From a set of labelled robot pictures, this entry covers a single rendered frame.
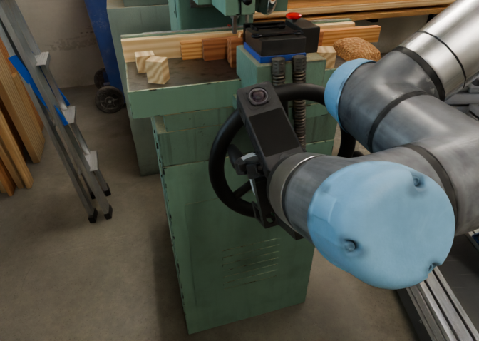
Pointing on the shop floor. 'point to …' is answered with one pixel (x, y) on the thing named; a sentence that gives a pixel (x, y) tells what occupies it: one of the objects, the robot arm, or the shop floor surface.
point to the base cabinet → (229, 249)
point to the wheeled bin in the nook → (100, 27)
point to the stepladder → (63, 115)
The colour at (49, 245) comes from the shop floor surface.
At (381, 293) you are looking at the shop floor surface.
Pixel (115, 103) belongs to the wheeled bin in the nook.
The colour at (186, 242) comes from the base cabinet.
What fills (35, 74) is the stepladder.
